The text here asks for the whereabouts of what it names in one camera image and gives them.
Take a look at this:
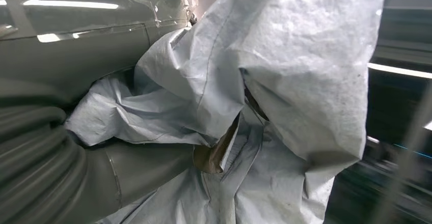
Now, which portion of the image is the grey parcel with red print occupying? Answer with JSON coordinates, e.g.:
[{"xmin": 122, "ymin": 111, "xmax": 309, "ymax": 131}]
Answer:
[{"xmin": 64, "ymin": 0, "xmax": 389, "ymax": 224}]

